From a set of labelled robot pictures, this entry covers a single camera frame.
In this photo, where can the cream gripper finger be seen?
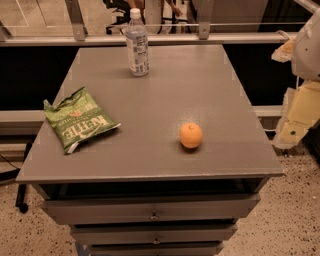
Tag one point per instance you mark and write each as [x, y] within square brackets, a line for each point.
[300, 112]
[284, 52]

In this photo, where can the orange fruit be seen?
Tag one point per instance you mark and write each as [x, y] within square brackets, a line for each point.
[190, 135]

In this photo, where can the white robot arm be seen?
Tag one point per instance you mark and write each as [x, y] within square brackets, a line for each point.
[305, 61]

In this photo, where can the clear blue plastic water bottle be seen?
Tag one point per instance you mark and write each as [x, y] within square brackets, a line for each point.
[137, 44]

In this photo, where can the black office chair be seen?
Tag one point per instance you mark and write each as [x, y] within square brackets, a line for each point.
[122, 10]

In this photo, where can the grey drawer cabinet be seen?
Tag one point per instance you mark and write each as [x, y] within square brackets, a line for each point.
[144, 157]

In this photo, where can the green chip bag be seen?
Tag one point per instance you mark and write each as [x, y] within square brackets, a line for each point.
[77, 119]

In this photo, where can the top grey drawer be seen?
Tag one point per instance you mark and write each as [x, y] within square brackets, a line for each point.
[139, 210]

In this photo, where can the grey drawer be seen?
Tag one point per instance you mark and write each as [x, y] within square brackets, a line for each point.
[139, 210]
[168, 249]
[157, 233]

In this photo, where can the bottom grey drawer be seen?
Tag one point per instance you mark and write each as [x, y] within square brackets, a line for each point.
[168, 249]

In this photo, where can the middle grey drawer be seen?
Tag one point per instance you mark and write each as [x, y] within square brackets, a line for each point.
[157, 233]

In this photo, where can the black stand leg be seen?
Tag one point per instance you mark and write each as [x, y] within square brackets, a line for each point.
[10, 175]

